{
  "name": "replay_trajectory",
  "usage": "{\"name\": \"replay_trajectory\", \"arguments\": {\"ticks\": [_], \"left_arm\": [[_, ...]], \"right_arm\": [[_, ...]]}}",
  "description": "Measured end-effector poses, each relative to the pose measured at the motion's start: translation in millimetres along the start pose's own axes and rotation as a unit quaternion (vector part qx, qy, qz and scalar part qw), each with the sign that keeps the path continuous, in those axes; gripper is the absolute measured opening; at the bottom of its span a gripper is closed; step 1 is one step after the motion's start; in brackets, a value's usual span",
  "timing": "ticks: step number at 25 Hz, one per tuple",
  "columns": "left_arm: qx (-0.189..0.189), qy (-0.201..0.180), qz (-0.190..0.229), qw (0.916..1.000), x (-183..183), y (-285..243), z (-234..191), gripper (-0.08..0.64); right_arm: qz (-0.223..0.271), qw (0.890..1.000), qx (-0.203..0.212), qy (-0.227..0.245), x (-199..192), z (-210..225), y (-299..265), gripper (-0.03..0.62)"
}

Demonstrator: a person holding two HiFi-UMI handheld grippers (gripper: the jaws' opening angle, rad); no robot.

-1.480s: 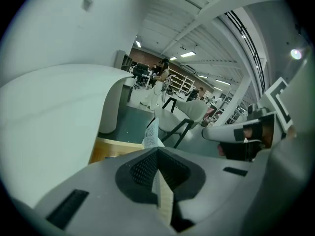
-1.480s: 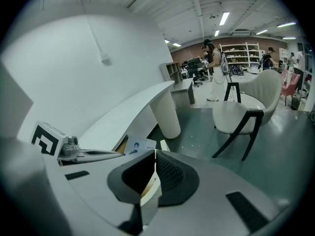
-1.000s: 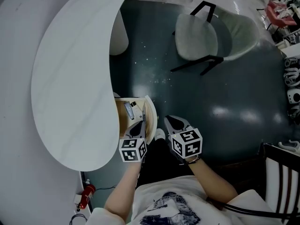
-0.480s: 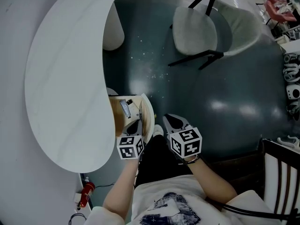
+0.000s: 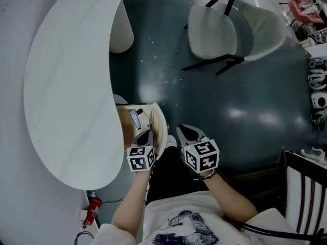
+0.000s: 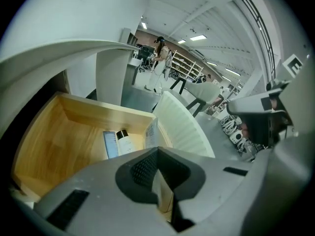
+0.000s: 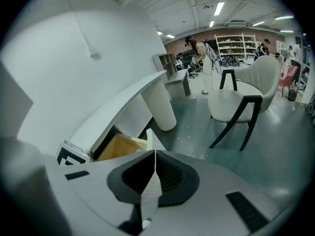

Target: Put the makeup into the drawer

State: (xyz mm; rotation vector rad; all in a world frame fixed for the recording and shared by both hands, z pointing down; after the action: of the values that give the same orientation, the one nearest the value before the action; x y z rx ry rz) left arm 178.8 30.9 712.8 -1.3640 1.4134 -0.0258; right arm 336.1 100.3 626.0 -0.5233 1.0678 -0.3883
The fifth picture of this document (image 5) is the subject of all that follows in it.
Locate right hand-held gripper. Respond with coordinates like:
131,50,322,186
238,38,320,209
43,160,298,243
175,124,221,176

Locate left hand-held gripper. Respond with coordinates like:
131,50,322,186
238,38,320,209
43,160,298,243
127,129,157,175

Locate white tube with black cap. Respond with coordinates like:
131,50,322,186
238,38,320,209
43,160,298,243
135,108,152,130

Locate wooden drawer white ribbed front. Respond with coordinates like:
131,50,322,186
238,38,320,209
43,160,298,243
114,101,169,161

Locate person's right forearm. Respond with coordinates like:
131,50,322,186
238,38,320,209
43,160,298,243
203,171,259,219

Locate person's left forearm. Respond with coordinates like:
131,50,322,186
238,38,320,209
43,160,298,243
111,171,152,237

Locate white kidney-shaped table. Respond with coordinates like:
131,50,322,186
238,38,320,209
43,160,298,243
23,0,135,190

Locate person's white shoe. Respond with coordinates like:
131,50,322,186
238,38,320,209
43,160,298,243
166,134,178,149

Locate person's black trousers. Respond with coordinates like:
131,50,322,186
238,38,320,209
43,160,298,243
145,144,213,205

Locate person's white printed shirt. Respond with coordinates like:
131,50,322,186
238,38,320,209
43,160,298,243
90,190,307,245

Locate red fire extinguisher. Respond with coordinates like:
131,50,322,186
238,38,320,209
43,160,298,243
81,197,103,227

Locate grey upholstered chair black legs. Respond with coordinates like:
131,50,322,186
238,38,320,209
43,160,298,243
181,0,288,76

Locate white curved plastic part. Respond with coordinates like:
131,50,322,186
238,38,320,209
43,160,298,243
300,146,327,163

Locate row of white grey devices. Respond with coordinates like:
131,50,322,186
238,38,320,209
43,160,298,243
307,57,327,132

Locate pink armchair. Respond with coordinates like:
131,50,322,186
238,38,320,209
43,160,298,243
288,0,325,27

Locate black wrist bracelet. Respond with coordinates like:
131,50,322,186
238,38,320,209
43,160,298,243
193,169,218,181

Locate black metal frame rack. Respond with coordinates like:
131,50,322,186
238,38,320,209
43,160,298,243
281,149,327,236

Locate black shoulder cable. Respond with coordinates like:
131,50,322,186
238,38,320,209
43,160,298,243
222,214,327,241

